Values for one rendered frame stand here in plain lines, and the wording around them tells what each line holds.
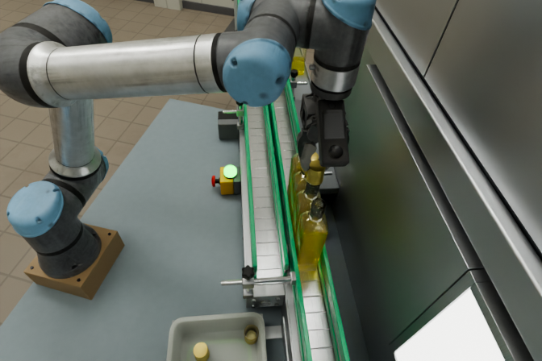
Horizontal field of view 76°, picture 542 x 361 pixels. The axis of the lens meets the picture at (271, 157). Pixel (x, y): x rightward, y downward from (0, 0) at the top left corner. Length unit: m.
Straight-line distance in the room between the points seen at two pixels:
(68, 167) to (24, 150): 1.85
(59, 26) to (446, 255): 0.69
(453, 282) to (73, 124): 0.75
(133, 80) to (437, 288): 0.52
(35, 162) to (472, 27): 2.51
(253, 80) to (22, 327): 0.94
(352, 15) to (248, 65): 0.18
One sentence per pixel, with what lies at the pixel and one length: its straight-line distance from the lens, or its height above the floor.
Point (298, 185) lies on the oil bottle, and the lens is 0.82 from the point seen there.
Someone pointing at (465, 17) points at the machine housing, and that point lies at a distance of 0.57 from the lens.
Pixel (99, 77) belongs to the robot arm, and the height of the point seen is 1.45.
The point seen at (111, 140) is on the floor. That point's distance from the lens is 2.63.
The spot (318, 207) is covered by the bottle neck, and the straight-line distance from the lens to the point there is 0.72.
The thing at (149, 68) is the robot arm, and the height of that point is 1.47.
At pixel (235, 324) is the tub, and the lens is 0.96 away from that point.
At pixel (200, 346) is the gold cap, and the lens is 0.94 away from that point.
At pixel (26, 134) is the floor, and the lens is 2.93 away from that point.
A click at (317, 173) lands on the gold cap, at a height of 1.19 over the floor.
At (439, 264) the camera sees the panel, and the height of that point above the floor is 1.26.
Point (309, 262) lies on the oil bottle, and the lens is 0.89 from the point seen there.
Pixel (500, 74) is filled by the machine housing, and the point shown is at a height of 1.50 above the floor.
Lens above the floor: 1.72
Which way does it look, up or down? 47 degrees down
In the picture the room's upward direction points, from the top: 4 degrees clockwise
